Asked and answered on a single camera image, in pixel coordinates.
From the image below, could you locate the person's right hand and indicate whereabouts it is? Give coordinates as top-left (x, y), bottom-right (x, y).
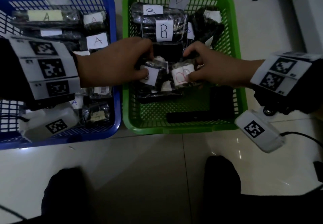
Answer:
top-left (182, 41), bottom-right (265, 88)

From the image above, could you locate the person's left hand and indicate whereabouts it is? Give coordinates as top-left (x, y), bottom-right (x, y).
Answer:
top-left (75, 36), bottom-right (155, 88)

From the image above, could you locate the black item packet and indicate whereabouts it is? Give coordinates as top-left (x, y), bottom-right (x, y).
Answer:
top-left (171, 60), bottom-right (202, 89)
top-left (11, 9), bottom-right (81, 29)
top-left (137, 56), bottom-right (169, 92)

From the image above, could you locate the green plastic mesh basket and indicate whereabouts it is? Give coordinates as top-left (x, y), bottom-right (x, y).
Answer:
top-left (122, 0), bottom-right (248, 135)

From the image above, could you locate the blue plastic mesh basket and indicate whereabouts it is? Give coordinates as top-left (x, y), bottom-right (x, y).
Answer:
top-left (0, 0), bottom-right (121, 150)

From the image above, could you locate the person's dark trouser leg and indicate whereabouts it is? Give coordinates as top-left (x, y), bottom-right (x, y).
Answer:
top-left (201, 155), bottom-right (323, 224)
top-left (41, 167), bottom-right (96, 224)

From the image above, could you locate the black wristband with markers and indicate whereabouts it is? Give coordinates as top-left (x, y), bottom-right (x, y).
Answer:
top-left (250, 52), bottom-right (323, 115)
top-left (0, 36), bottom-right (81, 111)

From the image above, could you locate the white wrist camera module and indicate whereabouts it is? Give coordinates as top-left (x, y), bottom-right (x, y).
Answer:
top-left (19, 103), bottom-right (80, 142)
top-left (235, 109), bottom-right (286, 154)

